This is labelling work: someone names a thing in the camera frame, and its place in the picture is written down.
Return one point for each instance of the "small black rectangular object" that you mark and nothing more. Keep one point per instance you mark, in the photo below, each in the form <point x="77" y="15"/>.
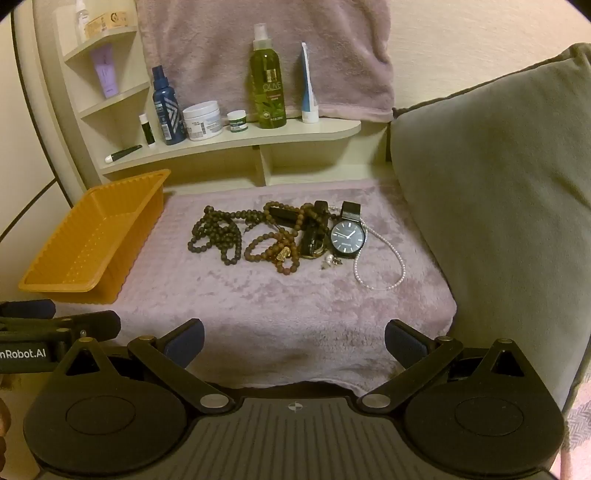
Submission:
<point x="284" y="216"/>

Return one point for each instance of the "blue and white tube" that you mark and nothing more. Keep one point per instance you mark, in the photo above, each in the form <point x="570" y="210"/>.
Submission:
<point x="308" y="92"/>

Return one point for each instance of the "pink plush towel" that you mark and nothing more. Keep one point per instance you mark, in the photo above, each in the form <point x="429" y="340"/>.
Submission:
<point x="221" y="46"/>

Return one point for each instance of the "small clear bottle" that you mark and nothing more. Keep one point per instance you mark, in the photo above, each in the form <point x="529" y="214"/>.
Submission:
<point x="81" y="21"/>

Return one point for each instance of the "beige cardboard box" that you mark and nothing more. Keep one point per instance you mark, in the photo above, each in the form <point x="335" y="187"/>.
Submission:
<point x="108" y="23"/>

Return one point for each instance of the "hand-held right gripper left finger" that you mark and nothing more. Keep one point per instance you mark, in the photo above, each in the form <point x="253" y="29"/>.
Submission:
<point x="187" y="345"/>

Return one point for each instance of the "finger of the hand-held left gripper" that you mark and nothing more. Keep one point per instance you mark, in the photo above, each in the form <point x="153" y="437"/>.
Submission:
<point x="27" y="307"/>
<point x="92" y="321"/>

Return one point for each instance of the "grey cushion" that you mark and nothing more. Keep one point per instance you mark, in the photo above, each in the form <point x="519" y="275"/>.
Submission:
<point x="498" y="194"/>

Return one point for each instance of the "dark green white-capped tube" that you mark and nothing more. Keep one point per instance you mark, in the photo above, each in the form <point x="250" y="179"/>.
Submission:
<point x="124" y="153"/>

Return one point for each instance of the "white cream jar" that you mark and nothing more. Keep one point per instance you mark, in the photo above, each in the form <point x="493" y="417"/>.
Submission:
<point x="203" y="121"/>

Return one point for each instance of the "orange plastic basket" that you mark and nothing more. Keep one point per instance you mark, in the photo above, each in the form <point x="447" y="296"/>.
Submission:
<point x="87" y="240"/>

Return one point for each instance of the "black white lip balm stick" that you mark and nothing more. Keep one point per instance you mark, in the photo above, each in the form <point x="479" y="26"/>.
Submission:
<point x="147" y="131"/>

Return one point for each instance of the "black wristwatch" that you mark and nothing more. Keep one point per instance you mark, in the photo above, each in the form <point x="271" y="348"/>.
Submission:
<point x="347" y="235"/>

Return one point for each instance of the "dark blue spray bottle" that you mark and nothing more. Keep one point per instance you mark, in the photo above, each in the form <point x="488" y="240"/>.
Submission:
<point x="168" y="110"/>

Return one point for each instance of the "lilac tube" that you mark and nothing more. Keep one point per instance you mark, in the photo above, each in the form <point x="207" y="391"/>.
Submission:
<point x="105" y="71"/>

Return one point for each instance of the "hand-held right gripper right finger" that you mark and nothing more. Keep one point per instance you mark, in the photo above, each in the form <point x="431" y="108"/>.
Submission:
<point x="400" y="345"/>

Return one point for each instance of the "small green jar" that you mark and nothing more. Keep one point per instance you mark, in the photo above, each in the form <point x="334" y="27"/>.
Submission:
<point x="237" y="122"/>

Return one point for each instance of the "small silver earrings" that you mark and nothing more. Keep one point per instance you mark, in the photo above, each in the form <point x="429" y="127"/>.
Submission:
<point x="330" y="262"/>

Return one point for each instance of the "green spray bottle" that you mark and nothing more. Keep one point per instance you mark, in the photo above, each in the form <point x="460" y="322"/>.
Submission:
<point x="268" y="83"/>

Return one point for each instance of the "white corner shelf unit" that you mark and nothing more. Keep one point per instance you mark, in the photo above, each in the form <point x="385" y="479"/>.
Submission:
<point x="240" y="138"/>

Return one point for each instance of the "patterned cloth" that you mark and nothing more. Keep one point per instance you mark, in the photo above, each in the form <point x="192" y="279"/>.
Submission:
<point x="577" y="424"/>

